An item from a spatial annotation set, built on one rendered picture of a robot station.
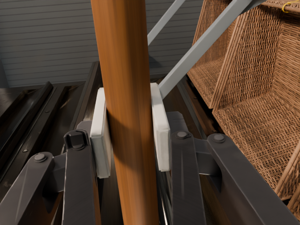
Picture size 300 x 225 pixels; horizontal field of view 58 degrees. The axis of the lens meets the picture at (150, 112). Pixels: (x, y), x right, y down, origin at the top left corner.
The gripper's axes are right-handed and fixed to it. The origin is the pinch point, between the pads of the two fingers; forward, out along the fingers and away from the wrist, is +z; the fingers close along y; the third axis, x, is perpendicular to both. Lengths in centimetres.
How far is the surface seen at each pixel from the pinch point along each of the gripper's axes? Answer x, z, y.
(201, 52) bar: -6.6, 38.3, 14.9
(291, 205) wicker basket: -43, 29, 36
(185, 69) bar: -10.0, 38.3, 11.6
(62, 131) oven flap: -52, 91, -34
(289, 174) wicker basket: -39, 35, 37
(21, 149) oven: -52, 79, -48
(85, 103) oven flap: -38, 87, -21
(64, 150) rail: -38, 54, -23
